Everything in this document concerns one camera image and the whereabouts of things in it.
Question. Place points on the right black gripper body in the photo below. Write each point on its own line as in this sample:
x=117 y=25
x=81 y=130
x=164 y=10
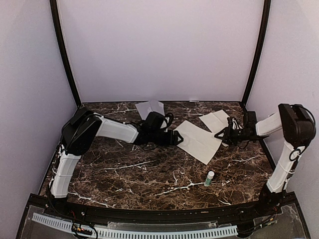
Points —
x=233 y=137

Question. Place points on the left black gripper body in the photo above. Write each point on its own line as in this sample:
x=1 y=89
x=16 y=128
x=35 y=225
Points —
x=166 y=141

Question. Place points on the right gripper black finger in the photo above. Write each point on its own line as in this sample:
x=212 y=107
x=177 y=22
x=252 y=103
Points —
x=223 y=141
x=221 y=134

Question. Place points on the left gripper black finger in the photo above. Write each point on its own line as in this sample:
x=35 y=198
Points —
x=177 y=136
x=177 y=142

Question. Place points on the beige letter paper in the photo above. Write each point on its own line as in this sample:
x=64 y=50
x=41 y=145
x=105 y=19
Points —
x=199 y=143

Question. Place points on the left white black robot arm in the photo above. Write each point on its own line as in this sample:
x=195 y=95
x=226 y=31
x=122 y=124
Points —
x=79 y=132

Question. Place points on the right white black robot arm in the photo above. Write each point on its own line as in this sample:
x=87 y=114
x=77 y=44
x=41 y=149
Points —
x=299 y=129

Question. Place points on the grey envelope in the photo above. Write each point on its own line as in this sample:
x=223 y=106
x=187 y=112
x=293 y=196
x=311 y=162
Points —
x=145 y=108

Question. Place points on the green glue stick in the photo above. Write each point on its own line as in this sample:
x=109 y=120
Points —
x=209 y=177

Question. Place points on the small circuit board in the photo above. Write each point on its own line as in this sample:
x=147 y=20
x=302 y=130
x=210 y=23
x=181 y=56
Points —
x=79 y=230

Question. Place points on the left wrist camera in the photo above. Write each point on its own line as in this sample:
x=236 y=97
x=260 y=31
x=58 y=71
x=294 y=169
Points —
x=167 y=121

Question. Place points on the black front rail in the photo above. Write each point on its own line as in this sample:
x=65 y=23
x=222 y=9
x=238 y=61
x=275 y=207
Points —
x=235 y=214

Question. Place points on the white slotted cable duct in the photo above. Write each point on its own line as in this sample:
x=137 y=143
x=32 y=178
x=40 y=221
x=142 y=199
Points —
x=115 y=230

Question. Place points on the right black frame post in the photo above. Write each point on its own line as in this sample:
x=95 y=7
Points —
x=258 y=51

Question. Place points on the black frame post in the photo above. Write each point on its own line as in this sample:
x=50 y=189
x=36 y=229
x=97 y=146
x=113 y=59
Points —
x=63 y=51
x=258 y=51

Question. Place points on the left black frame post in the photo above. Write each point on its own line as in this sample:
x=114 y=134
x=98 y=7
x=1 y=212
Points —
x=63 y=51

